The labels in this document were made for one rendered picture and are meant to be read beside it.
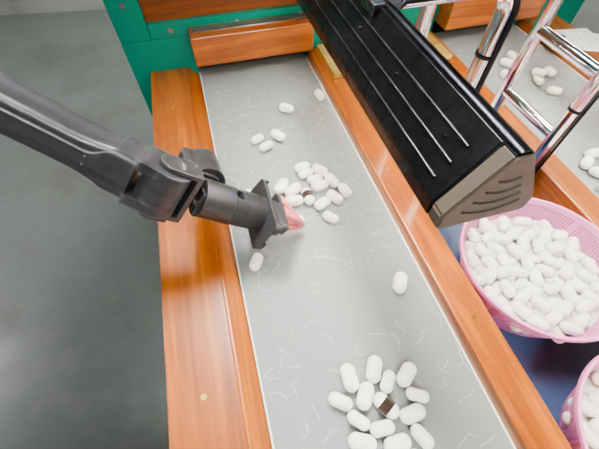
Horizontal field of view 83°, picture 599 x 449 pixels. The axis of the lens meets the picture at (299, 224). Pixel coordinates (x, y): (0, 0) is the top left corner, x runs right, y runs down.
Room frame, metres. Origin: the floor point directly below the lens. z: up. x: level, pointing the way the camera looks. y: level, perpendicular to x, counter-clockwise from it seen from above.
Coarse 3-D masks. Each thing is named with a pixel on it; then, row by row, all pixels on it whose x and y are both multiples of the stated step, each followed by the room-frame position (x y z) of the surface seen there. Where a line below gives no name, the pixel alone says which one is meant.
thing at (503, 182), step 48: (336, 0) 0.43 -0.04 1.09; (384, 0) 0.37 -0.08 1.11; (336, 48) 0.38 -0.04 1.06; (384, 48) 0.32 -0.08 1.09; (432, 48) 0.28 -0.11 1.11; (384, 96) 0.27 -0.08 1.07; (432, 96) 0.23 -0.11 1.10; (480, 96) 0.21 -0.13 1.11; (384, 144) 0.24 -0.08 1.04; (432, 144) 0.20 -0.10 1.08; (480, 144) 0.18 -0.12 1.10; (528, 144) 0.17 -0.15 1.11; (432, 192) 0.17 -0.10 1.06; (480, 192) 0.15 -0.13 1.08; (528, 192) 0.16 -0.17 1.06
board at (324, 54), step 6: (432, 36) 0.98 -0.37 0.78; (432, 42) 0.94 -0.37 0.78; (438, 42) 0.94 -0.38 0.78; (318, 48) 0.91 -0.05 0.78; (324, 48) 0.91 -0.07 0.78; (438, 48) 0.91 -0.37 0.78; (444, 48) 0.91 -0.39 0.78; (324, 54) 0.88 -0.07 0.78; (444, 54) 0.88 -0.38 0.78; (450, 54) 0.88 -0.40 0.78; (324, 60) 0.86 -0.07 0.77; (330, 60) 0.85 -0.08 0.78; (330, 66) 0.82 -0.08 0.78; (336, 66) 0.82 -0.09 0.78; (336, 72) 0.80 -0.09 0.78
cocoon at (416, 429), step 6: (414, 426) 0.03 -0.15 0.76; (420, 426) 0.03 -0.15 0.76; (414, 432) 0.03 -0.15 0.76; (420, 432) 0.03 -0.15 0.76; (426, 432) 0.03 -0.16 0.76; (414, 438) 0.02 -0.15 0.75; (420, 438) 0.02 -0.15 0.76; (426, 438) 0.02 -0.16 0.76; (432, 438) 0.02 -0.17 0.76; (420, 444) 0.02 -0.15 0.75; (426, 444) 0.01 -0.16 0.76; (432, 444) 0.01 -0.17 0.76
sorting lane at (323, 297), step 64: (256, 128) 0.63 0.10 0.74; (320, 128) 0.63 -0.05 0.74; (320, 192) 0.44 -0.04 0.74; (320, 256) 0.29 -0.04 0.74; (384, 256) 0.29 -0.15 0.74; (256, 320) 0.18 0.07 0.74; (320, 320) 0.18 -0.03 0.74; (384, 320) 0.18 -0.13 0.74; (320, 384) 0.09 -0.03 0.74; (448, 384) 0.09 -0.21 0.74; (320, 448) 0.01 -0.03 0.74; (448, 448) 0.01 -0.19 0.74; (512, 448) 0.01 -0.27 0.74
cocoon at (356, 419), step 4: (348, 412) 0.05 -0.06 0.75; (352, 412) 0.05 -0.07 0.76; (356, 412) 0.05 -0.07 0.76; (348, 416) 0.05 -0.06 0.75; (352, 416) 0.04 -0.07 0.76; (356, 416) 0.04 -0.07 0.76; (360, 416) 0.04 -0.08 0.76; (364, 416) 0.05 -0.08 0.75; (348, 420) 0.04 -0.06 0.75; (352, 420) 0.04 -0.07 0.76; (356, 420) 0.04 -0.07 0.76; (360, 420) 0.04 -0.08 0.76; (364, 420) 0.04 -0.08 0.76; (368, 420) 0.04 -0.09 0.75; (352, 424) 0.04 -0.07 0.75; (356, 424) 0.04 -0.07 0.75; (360, 424) 0.04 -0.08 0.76; (364, 424) 0.04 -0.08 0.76; (368, 424) 0.04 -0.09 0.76; (360, 428) 0.03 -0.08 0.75; (364, 428) 0.03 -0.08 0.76; (368, 428) 0.03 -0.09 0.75
